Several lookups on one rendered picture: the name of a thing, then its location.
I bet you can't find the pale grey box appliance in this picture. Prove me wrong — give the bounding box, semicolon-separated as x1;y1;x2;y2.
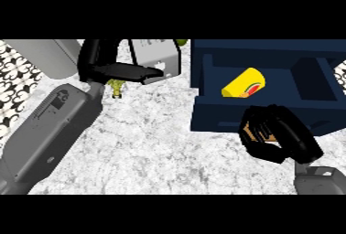
127;39;182;86

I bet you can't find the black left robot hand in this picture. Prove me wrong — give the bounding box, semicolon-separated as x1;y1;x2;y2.
75;39;165;85

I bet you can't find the navy blue drawer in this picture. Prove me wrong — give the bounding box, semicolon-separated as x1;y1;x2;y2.
189;96;346;137
198;53;346;103

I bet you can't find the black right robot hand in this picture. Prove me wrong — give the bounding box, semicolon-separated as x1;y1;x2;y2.
236;103;325;165

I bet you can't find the yellow rounded pack, red print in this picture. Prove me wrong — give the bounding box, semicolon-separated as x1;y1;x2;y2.
220;67;267;99

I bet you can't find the navy blue cabinet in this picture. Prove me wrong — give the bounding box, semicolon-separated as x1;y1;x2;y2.
189;39;346;90

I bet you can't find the navy blue drawer front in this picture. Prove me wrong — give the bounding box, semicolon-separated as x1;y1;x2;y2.
189;96;346;137

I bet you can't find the small yellow-green vegetable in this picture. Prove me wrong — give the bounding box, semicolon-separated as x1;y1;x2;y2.
106;78;127;100

